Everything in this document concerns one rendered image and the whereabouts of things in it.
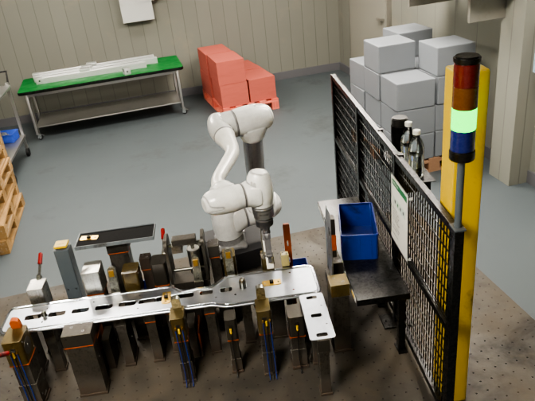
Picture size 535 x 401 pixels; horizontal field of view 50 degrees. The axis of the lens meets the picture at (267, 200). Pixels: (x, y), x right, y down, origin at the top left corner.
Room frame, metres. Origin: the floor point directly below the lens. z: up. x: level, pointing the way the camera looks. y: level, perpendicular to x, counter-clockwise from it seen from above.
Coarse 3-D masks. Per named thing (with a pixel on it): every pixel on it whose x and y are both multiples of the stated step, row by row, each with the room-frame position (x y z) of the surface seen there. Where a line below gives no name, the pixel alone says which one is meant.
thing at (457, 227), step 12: (456, 60) 1.49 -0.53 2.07; (468, 60) 1.47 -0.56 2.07; (480, 60) 1.48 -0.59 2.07; (456, 156) 1.48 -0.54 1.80; (468, 156) 1.47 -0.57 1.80; (456, 180) 1.50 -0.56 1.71; (456, 192) 1.50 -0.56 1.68; (456, 204) 1.50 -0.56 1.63; (456, 216) 1.49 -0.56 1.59; (456, 228) 1.49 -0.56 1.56
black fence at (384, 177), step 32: (352, 96) 2.91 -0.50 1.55; (352, 128) 2.90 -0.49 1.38; (352, 160) 2.95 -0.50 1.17; (352, 192) 2.97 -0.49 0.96; (384, 192) 2.32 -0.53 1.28; (384, 224) 2.27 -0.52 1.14; (448, 224) 1.54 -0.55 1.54; (416, 256) 1.86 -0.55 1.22; (448, 256) 1.56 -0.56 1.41; (416, 288) 1.86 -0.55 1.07; (448, 288) 1.51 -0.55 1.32; (384, 320) 2.12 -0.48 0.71; (448, 320) 1.50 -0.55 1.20; (416, 352) 1.83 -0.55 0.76; (448, 352) 1.48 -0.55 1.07; (448, 384) 1.48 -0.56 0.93
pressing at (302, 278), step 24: (168, 288) 2.16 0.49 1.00; (192, 288) 2.13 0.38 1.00; (216, 288) 2.11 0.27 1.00; (264, 288) 2.07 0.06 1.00; (288, 288) 2.05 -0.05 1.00; (312, 288) 2.03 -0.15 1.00; (24, 312) 2.10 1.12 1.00; (48, 312) 2.08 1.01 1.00; (96, 312) 2.04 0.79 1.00; (120, 312) 2.02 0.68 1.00; (144, 312) 2.00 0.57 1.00; (168, 312) 1.99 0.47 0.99
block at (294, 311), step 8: (296, 304) 1.96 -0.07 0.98; (288, 312) 1.92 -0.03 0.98; (296, 312) 1.91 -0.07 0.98; (288, 320) 1.88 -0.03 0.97; (296, 320) 1.88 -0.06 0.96; (288, 328) 1.90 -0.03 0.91; (296, 328) 1.87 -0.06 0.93; (304, 328) 1.88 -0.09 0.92; (296, 336) 1.88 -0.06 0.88; (304, 336) 1.88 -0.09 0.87; (296, 344) 1.89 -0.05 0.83; (304, 344) 1.89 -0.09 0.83; (296, 352) 1.88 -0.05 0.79; (304, 352) 1.88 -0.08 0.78; (296, 360) 1.88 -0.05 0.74; (304, 360) 1.88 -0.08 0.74; (296, 368) 1.88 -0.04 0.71
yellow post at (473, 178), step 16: (448, 80) 1.67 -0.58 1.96; (480, 80) 1.61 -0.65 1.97; (448, 96) 1.67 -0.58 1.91; (480, 96) 1.61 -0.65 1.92; (448, 112) 1.66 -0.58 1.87; (480, 112) 1.61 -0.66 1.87; (448, 128) 1.66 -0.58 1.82; (480, 128) 1.61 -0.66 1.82; (448, 144) 1.65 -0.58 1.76; (480, 144) 1.61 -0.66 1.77; (448, 160) 1.64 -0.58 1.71; (480, 160) 1.61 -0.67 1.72; (448, 176) 1.64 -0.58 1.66; (480, 176) 1.61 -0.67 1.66; (448, 192) 1.63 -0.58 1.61; (464, 192) 1.61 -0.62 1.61; (480, 192) 1.61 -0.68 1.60; (448, 208) 1.63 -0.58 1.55; (464, 208) 1.61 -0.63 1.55; (464, 224) 1.61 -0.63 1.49; (448, 240) 1.62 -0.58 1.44; (464, 240) 1.61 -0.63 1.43; (464, 256) 1.61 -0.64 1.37; (464, 272) 1.61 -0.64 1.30; (464, 288) 1.61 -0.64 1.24; (464, 304) 1.61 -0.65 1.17; (464, 320) 1.61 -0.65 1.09; (464, 336) 1.61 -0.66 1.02; (464, 352) 1.61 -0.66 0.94; (464, 368) 1.61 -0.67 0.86; (464, 384) 1.61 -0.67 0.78
